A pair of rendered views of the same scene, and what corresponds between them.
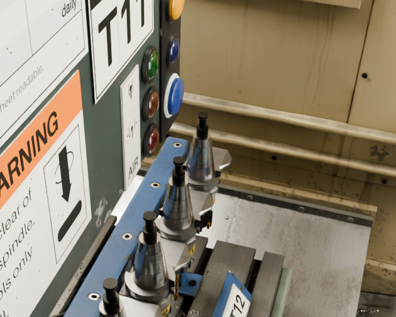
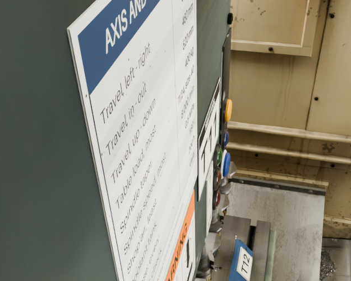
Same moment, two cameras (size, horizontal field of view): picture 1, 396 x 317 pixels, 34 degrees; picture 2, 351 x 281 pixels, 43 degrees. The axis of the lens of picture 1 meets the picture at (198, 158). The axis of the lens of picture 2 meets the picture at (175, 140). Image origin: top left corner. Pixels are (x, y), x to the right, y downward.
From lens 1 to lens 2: 0.12 m
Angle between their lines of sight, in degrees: 1
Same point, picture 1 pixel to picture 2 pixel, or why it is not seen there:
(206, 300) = (223, 257)
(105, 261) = not seen: hidden behind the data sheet
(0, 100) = (170, 238)
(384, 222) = (334, 192)
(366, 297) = (323, 241)
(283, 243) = (266, 211)
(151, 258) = not seen: hidden behind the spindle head
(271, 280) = (264, 240)
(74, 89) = (192, 202)
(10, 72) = (173, 219)
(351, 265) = (313, 222)
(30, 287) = not seen: outside the picture
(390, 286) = (339, 232)
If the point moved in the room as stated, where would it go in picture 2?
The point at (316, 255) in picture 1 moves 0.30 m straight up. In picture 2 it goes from (289, 217) to (303, 146)
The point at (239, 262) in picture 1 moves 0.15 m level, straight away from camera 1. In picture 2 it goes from (241, 229) to (240, 193)
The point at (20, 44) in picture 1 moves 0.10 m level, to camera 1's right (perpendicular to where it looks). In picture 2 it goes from (176, 199) to (327, 195)
